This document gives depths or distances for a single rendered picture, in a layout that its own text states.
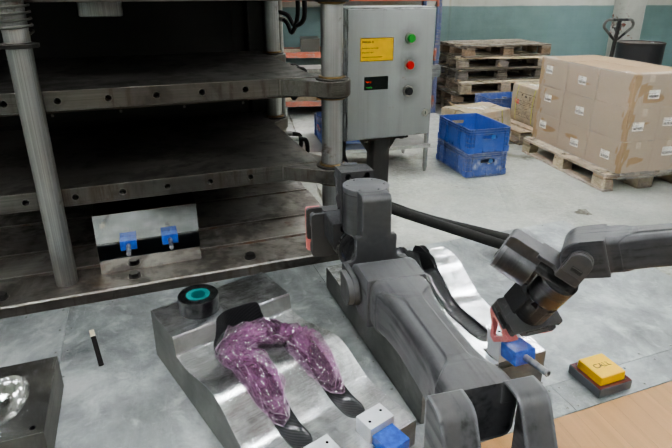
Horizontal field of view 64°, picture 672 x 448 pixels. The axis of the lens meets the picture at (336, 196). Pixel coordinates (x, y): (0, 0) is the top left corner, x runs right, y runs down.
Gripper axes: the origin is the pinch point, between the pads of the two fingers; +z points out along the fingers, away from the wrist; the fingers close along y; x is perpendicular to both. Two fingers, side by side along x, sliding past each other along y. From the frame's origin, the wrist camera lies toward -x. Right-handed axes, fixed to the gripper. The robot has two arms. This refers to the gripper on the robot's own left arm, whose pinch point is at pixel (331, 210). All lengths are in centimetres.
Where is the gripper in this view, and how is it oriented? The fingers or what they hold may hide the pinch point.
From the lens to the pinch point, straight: 84.0
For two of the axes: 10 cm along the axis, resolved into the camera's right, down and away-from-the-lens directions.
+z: -2.5, -3.2, 9.1
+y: -9.7, 0.9, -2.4
